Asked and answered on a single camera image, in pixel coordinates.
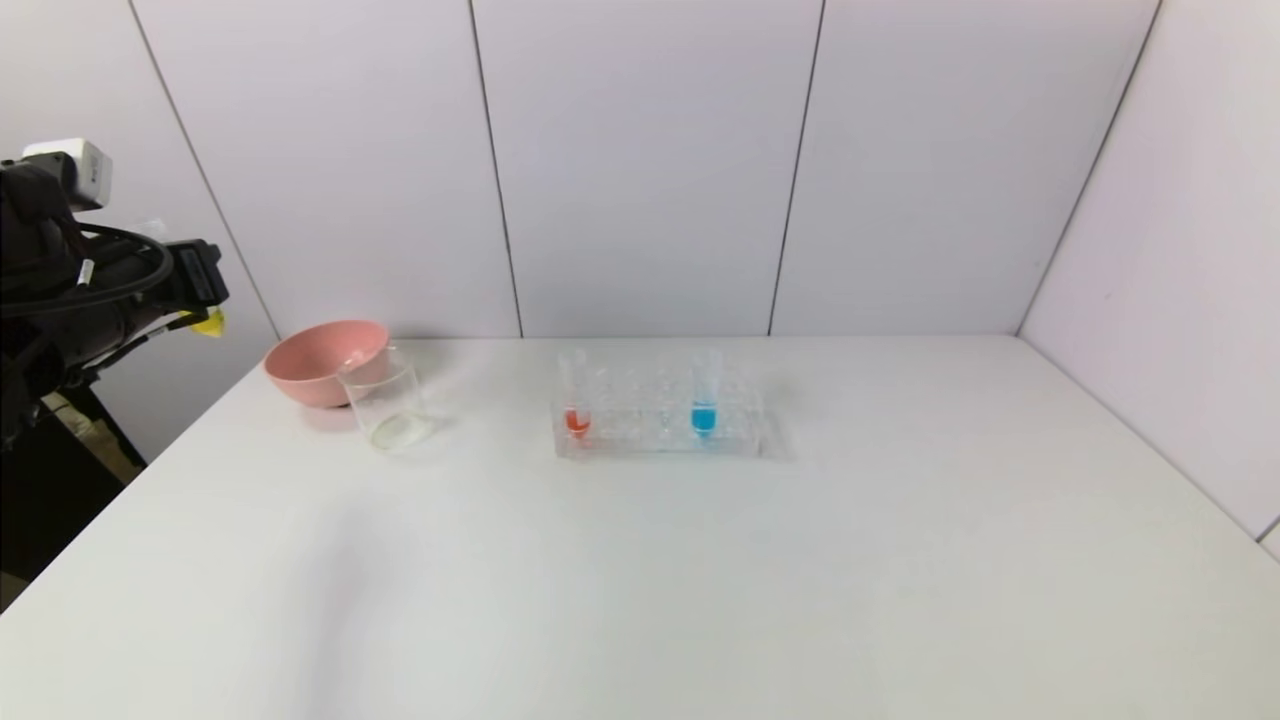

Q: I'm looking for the clear glass beaker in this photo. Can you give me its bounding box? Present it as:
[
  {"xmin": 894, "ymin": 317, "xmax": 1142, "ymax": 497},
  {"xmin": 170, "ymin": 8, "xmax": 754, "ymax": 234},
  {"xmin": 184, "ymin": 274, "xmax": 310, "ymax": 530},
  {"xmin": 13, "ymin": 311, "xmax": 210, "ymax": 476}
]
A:
[{"xmin": 337, "ymin": 347, "xmax": 439, "ymax": 454}]

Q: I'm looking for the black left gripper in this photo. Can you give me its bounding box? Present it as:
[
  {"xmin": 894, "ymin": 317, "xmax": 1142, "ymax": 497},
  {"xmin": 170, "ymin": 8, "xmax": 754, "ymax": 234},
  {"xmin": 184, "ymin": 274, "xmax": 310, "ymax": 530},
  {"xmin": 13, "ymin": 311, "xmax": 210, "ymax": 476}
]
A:
[{"xmin": 87, "ymin": 238, "xmax": 230, "ymax": 338}]

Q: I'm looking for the test tube with blue pigment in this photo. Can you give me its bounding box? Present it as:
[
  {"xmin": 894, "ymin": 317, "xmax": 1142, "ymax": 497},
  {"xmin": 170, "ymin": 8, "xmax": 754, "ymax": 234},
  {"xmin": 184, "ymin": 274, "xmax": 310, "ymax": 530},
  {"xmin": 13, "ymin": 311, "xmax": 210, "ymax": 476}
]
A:
[{"xmin": 690, "ymin": 348, "xmax": 723, "ymax": 441}]

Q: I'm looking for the clear plastic test tube rack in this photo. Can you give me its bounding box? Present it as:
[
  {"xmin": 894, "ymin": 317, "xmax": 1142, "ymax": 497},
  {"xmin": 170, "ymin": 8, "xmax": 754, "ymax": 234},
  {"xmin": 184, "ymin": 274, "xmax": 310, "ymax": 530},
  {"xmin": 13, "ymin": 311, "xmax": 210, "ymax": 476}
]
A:
[{"xmin": 551, "ymin": 362, "xmax": 770, "ymax": 460}]

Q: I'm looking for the black background furniture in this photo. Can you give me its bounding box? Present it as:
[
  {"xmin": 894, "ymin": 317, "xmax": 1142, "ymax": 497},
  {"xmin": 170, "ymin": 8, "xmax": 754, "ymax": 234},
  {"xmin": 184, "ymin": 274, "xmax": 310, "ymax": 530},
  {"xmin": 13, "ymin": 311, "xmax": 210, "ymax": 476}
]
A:
[{"xmin": 0, "ymin": 380, "xmax": 150, "ymax": 613}]

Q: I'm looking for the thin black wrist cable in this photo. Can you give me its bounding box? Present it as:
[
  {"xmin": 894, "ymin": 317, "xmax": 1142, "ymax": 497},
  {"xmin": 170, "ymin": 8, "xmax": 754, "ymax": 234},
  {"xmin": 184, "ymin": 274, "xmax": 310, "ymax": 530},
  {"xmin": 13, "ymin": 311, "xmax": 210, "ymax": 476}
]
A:
[{"xmin": 0, "ymin": 224, "xmax": 177, "ymax": 319}]

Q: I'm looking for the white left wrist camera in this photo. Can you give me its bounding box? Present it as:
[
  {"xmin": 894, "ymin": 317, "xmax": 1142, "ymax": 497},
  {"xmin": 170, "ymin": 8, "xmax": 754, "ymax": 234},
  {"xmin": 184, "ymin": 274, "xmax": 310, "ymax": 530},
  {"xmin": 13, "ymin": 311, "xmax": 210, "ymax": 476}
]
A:
[{"xmin": 22, "ymin": 139, "xmax": 114, "ymax": 212}]

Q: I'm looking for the test tube with red pigment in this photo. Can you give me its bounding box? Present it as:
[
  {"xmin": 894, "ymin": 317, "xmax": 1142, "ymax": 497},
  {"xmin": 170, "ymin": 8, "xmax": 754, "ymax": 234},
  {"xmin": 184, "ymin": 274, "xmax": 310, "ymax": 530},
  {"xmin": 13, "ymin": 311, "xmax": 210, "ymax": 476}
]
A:
[{"xmin": 562, "ymin": 350, "xmax": 594, "ymax": 442}]

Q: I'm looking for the pink bowl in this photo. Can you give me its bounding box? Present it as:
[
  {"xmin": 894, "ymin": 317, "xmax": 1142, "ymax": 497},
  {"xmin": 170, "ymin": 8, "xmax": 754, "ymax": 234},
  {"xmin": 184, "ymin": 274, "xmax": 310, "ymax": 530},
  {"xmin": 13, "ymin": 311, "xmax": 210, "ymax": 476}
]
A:
[{"xmin": 264, "ymin": 320, "xmax": 391, "ymax": 409}]

